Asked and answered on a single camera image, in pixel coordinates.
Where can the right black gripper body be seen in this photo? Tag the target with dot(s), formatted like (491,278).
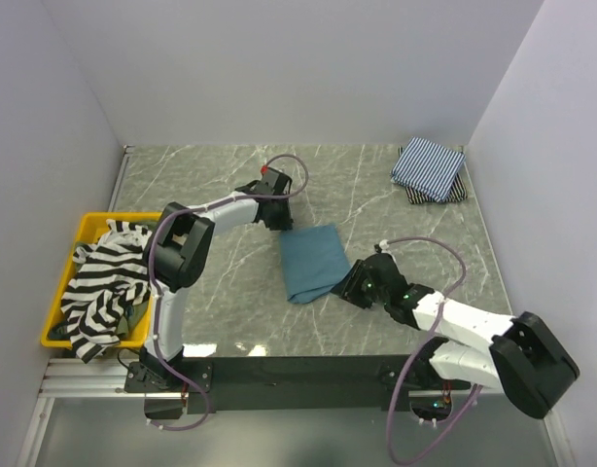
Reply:
(359,288)

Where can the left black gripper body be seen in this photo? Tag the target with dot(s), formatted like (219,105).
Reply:
(281,216)

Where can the teal ribbed tank top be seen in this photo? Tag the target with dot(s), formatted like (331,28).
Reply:
(313,261)

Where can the black white striped garment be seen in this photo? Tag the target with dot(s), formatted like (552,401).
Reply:
(109,292)

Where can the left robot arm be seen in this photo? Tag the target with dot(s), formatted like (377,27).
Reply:
(177,252)

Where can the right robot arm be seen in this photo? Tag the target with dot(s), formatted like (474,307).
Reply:
(518,355)

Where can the dark striped folded garment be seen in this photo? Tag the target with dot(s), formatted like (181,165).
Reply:
(457,193)

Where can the blue white striped folded garment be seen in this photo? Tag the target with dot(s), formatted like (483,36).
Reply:
(428,168)

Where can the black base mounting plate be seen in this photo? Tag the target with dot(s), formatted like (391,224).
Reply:
(264,383)

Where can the olive green garment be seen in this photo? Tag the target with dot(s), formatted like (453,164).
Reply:
(133,321)

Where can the yellow plastic bin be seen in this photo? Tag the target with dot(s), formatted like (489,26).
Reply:
(75,292)

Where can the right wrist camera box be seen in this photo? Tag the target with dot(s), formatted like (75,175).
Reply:
(383,246)

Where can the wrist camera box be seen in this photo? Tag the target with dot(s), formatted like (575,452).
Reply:
(267,169)
(383,246)

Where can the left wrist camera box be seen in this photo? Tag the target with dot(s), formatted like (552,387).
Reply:
(267,169)

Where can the aluminium rail frame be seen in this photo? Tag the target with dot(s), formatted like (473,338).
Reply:
(70,378)

